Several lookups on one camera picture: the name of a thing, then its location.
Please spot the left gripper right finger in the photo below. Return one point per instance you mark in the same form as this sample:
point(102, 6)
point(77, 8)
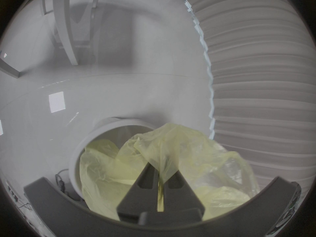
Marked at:
point(181, 196)

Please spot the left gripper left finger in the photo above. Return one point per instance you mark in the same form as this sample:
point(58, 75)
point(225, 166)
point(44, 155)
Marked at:
point(142, 194)

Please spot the yellow plastic bag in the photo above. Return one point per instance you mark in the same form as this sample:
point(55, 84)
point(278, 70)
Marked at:
point(192, 157)

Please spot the white trash bin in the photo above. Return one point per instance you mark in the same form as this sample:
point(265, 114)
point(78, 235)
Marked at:
point(81, 152)

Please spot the white curtain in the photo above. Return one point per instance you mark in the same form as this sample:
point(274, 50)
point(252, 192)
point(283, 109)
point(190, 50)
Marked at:
point(259, 70)

